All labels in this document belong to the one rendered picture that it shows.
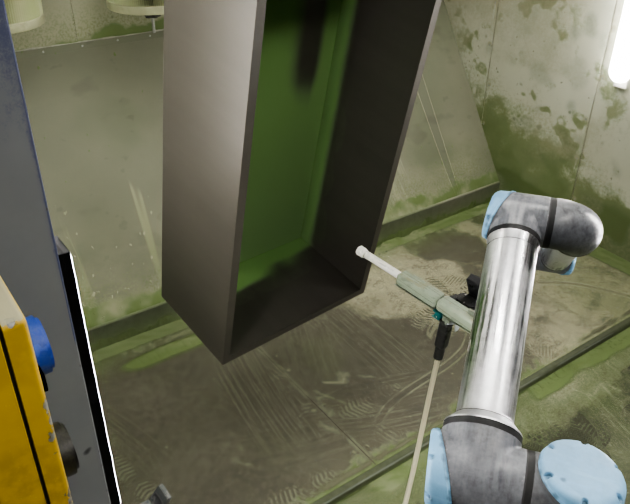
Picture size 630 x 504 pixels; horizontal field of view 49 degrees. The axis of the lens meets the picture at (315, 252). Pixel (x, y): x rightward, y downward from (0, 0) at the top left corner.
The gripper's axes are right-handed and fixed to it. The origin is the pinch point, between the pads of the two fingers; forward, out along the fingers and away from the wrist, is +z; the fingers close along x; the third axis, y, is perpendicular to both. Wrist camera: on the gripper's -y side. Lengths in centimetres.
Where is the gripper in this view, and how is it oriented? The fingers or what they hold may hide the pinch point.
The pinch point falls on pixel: (445, 316)
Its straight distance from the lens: 204.2
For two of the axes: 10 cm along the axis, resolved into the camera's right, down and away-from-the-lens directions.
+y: -1.0, 8.3, 5.6
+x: -6.9, -4.6, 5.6
